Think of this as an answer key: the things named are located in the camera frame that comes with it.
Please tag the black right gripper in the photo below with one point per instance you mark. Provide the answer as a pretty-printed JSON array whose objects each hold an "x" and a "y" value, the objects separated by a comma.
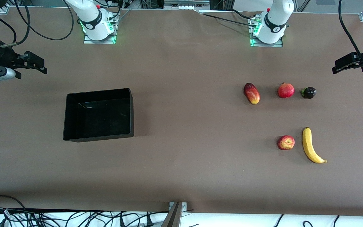
[{"x": 2, "y": 57}]

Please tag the black plastic box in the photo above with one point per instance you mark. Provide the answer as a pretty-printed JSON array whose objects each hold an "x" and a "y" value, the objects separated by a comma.
[{"x": 99, "y": 116}]

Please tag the yellow banana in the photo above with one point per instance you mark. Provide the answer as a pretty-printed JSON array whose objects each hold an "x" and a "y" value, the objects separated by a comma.
[{"x": 308, "y": 143}]

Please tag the red yellow apple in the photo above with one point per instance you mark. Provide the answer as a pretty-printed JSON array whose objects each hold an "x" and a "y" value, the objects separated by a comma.
[{"x": 285, "y": 142}]

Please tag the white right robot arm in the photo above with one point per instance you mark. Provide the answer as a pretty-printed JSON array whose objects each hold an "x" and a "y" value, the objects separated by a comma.
[{"x": 91, "y": 19}]

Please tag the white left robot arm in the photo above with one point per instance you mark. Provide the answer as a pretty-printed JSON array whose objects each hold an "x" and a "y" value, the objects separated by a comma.
[{"x": 274, "y": 22}]

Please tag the dark purple eggplant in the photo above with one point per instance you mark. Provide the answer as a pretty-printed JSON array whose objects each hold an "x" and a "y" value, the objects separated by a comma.
[{"x": 309, "y": 93}]

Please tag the red pomegranate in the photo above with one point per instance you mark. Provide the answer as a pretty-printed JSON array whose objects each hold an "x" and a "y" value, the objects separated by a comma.
[{"x": 285, "y": 90}]

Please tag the red yellow mango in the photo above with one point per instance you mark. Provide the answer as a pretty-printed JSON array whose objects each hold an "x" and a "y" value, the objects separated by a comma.
[{"x": 252, "y": 94}]

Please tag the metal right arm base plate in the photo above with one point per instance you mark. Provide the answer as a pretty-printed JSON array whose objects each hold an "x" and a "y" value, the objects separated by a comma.
[{"x": 99, "y": 41}]

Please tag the grey metal post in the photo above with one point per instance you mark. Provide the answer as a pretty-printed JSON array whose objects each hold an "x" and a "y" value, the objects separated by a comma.
[{"x": 172, "y": 217}]

